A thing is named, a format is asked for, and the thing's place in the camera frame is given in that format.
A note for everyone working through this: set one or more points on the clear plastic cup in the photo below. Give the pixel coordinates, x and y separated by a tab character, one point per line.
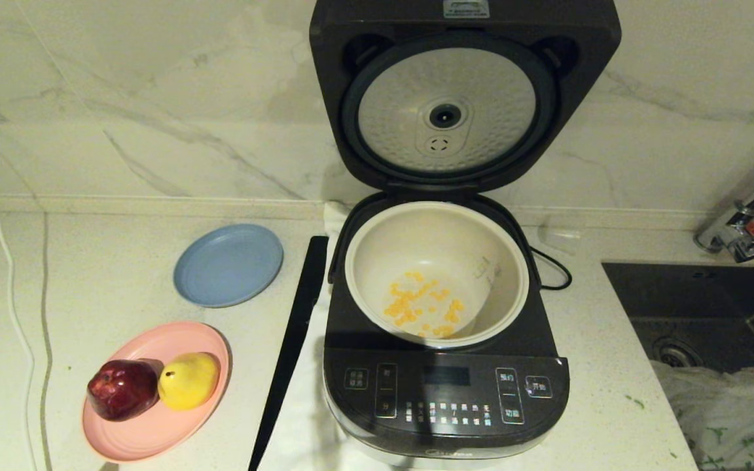
560	239

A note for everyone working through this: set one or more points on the black rice cooker lid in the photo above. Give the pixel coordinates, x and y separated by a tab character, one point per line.
455	85

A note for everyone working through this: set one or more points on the dark sink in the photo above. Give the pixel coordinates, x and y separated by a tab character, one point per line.
691	301

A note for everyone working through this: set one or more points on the yellow pear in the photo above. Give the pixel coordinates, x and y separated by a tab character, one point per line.
188	381

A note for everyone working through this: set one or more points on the white inner pot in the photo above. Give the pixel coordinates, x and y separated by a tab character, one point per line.
377	261

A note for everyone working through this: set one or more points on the long black flat strip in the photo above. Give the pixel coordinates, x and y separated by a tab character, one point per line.
292	347

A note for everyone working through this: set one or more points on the pink plate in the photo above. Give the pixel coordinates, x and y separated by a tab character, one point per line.
154	435

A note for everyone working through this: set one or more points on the white green patterned cloth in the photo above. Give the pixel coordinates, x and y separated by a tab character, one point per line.
724	418

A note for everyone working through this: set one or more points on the chrome faucet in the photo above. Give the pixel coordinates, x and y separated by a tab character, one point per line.
737	235

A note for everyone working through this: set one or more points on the blue plate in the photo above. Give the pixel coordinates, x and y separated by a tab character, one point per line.
228	265

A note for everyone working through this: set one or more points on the red apple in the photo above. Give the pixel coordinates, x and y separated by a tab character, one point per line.
122	391

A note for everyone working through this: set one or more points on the yellow corn kernels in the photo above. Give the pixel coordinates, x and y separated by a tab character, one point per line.
416	297

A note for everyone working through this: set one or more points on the black rice cooker base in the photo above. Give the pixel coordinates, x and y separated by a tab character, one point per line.
429	392

